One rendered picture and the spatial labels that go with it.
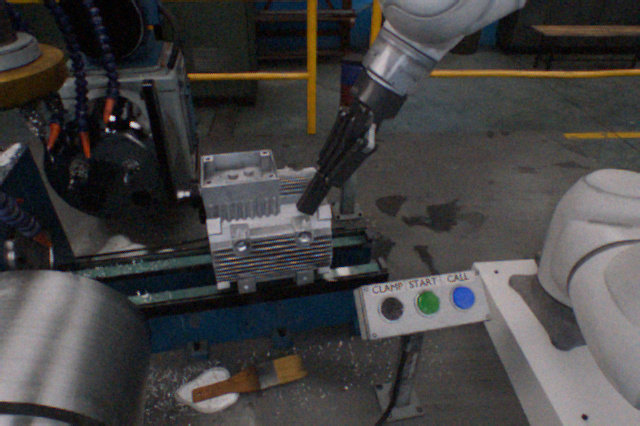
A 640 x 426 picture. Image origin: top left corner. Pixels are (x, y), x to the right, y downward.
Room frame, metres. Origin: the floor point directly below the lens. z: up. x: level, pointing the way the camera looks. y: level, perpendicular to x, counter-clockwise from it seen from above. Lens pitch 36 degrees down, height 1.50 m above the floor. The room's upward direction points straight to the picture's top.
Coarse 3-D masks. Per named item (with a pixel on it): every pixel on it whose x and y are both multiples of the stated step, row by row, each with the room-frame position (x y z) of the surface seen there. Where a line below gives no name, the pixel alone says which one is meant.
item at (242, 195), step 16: (208, 160) 0.63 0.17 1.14; (224, 160) 0.65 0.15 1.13; (240, 160) 0.66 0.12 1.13; (256, 160) 0.66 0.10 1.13; (272, 160) 0.63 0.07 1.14; (208, 176) 0.63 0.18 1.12; (224, 176) 0.63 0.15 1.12; (240, 176) 0.61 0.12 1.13; (256, 176) 0.63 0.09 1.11; (272, 176) 0.58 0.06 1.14; (208, 192) 0.55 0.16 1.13; (224, 192) 0.56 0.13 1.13; (240, 192) 0.56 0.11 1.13; (256, 192) 0.57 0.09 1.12; (272, 192) 0.57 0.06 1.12; (208, 208) 0.55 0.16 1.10; (224, 208) 0.56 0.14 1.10; (240, 208) 0.56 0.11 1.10; (256, 208) 0.57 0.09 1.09; (272, 208) 0.57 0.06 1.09
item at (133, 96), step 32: (96, 96) 0.87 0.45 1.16; (128, 96) 0.89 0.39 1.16; (96, 128) 0.77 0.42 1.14; (128, 128) 0.78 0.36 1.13; (64, 160) 0.75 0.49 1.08; (96, 160) 0.76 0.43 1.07; (128, 160) 0.75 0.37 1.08; (64, 192) 0.75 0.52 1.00; (96, 192) 0.76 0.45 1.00; (128, 192) 0.77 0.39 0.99; (160, 192) 0.79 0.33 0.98
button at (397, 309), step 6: (384, 300) 0.39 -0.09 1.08; (390, 300) 0.39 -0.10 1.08; (396, 300) 0.39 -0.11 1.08; (384, 306) 0.38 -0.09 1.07; (390, 306) 0.38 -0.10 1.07; (396, 306) 0.38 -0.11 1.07; (402, 306) 0.38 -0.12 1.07; (384, 312) 0.37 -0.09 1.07; (390, 312) 0.37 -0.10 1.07; (396, 312) 0.37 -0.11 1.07; (402, 312) 0.38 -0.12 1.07; (390, 318) 0.37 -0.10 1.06; (396, 318) 0.37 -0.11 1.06
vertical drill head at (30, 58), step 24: (0, 0) 0.56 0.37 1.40; (0, 24) 0.55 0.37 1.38; (0, 48) 0.53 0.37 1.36; (24, 48) 0.55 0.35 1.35; (48, 48) 0.61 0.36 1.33; (0, 72) 0.51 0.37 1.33; (24, 72) 0.51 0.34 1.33; (48, 72) 0.54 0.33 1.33; (0, 96) 0.48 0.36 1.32; (24, 96) 0.50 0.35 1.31; (48, 96) 0.59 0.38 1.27; (0, 144) 0.58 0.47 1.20
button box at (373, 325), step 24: (360, 288) 0.40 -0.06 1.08; (384, 288) 0.40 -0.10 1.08; (408, 288) 0.40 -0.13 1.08; (432, 288) 0.41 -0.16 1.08; (480, 288) 0.41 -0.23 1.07; (360, 312) 0.39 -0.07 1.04; (408, 312) 0.38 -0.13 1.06; (456, 312) 0.39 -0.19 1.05; (480, 312) 0.39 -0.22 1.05; (384, 336) 0.35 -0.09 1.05
